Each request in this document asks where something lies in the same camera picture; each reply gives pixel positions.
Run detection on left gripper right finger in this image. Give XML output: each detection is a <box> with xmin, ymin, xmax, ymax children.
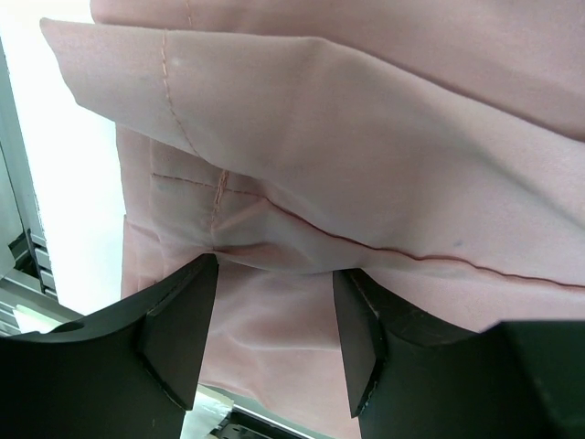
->
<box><xmin>333</xmin><ymin>270</ymin><xmax>584</xmax><ymax>438</ymax></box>

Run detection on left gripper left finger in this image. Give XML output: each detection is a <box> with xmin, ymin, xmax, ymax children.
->
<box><xmin>1</xmin><ymin>254</ymin><xmax>218</xmax><ymax>438</ymax></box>

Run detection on pink trousers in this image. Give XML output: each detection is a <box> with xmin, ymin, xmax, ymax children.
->
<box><xmin>40</xmin><ymin>1</ymin><xmax>584</xmax><ymax>438</ymax></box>

